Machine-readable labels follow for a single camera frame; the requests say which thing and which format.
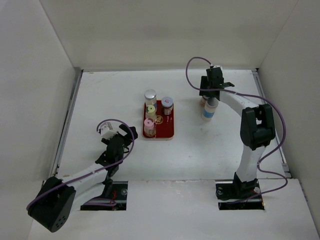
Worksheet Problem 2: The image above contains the white lid spice jar back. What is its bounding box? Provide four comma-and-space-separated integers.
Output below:
199, 95, 208, 107

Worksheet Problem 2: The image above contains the white lid spice jar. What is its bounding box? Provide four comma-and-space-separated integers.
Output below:
161, 96, 174, 116
199, 95, 208, 107

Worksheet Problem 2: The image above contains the silver lid blue label jar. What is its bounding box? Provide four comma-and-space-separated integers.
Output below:
201, 97, 219, 122

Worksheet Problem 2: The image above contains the pink lid jar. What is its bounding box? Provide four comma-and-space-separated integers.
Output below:
143, 118, 156, 138

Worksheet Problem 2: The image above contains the yellow lid jar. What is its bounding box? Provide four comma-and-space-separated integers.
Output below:
145, 104, 157, 122

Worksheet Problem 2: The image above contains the white lid spice jar front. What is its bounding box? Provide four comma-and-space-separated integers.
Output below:
161, 96, 174, 116

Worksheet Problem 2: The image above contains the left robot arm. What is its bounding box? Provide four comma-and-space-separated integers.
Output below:
26, 122, 138, 233

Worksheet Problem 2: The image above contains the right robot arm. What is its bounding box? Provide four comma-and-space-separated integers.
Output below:
199, 66, 276, 198

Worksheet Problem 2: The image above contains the red rectangular tray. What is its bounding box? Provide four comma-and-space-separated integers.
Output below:
142, 100, 175, 140

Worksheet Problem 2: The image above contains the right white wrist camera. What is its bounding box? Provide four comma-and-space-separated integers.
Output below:
210, 64, 223, 71

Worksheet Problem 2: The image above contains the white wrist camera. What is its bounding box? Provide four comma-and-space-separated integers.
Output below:
210, 64, 223, 71
96, 121, 117, 140

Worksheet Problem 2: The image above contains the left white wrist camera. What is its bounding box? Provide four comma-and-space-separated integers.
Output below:
96, 121, 117, 140

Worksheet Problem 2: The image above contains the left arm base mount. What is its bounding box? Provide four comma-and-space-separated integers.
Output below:
79, 174, 129, 211

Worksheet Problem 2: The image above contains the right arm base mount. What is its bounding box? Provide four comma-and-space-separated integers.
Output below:
215, 173, 265, 211

